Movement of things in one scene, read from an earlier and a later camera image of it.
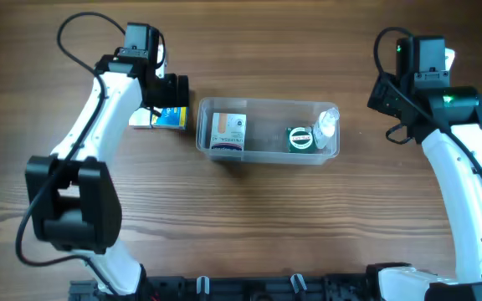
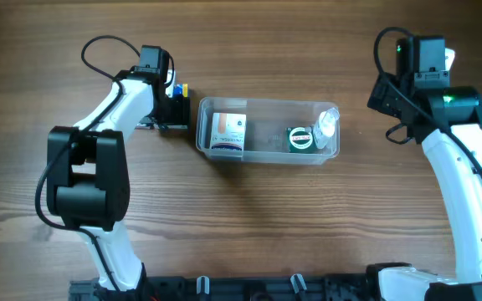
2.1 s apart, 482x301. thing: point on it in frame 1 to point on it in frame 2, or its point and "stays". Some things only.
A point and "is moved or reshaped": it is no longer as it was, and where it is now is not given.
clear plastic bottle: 324,129 stays
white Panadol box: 141,119 stays
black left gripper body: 157,111 to 178,112
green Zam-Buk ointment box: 299,140 stays
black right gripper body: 377,97 stays
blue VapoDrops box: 174,117 is moved or reshaped
